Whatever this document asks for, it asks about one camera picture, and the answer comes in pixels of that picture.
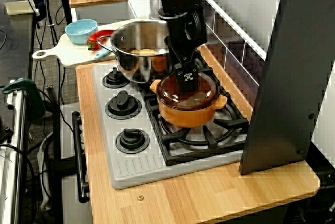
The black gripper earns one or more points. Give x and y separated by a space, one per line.
185 43

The smoked glass lid yellow knob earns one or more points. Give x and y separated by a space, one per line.
206 95

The stainless steel pot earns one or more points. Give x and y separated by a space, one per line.
138 69

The orange toy pot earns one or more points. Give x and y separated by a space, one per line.
188 116

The yellowish toy potato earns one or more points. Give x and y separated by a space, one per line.
144 52

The dark tile backsplash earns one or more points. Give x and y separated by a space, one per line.
230 43

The black stove knob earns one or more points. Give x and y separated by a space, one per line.
123 105
132 140
115 78

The dark grey hood support panel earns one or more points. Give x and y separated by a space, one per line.
282 77

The red toy pepper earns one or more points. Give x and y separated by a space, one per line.
98 38

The grey toy stove panel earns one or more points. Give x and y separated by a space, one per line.
136 171

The light blue bowl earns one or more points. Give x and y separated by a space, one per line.
81 31

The pale wooden cutting board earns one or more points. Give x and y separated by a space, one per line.
68 59

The bamboo wooden countertop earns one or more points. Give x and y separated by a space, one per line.
209 200

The brass countertop screw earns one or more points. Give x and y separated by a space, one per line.
140 197

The white toy oven cabinet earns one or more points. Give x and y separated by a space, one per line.
70 208

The black desk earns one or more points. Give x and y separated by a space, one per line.
15 51

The beige paper pad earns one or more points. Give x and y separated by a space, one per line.
18 7

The silver metal bar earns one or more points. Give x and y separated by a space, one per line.
13 156

